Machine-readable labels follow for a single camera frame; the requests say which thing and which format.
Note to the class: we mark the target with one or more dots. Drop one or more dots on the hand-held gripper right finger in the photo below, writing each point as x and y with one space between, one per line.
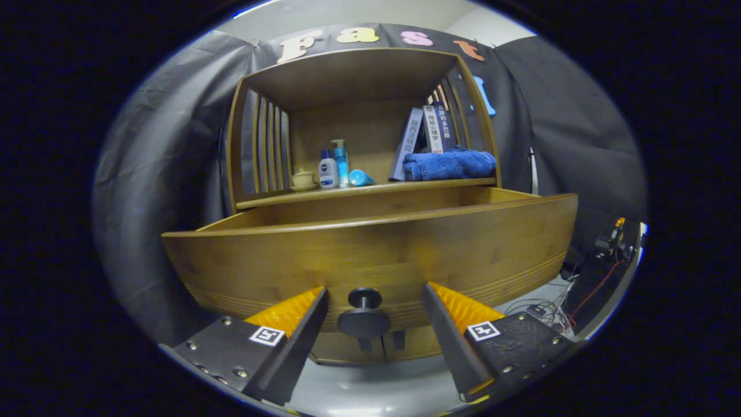
446 341

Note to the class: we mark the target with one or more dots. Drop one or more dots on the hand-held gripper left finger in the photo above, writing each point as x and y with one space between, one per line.
301 341

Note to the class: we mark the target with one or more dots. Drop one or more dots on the black drawer knob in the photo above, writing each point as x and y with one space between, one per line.
364 321

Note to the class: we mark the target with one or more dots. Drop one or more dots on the wooden drawer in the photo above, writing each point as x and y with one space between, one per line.
376 255

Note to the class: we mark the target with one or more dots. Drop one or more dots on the blue and white tube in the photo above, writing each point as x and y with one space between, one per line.
360 178

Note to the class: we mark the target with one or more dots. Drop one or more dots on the wooden cabinet door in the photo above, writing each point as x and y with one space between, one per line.
338 350
419 344

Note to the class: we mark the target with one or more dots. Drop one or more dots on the wooden countertop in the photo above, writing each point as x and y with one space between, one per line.
324 195

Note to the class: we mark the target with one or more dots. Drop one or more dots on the wooden cabinet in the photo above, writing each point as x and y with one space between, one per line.
347 75

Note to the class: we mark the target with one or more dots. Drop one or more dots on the cream lidded teacup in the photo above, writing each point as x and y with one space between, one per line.
303 180

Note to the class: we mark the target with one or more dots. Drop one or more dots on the black equipment with orange part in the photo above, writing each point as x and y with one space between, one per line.
596 272

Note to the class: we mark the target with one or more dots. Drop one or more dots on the white bottle with blue cap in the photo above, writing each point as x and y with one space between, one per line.
328 172

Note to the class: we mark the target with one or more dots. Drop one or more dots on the blue folded towel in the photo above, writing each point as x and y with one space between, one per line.
448 164

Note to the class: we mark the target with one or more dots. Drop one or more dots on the blue pump bottle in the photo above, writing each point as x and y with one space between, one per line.
341 165

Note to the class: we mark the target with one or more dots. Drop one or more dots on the white-spined book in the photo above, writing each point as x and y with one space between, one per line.
433 130

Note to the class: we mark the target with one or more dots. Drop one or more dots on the dark blue book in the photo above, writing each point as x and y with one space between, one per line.
447 127

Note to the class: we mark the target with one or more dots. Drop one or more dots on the black backdrop cloth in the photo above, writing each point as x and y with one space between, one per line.
168 174

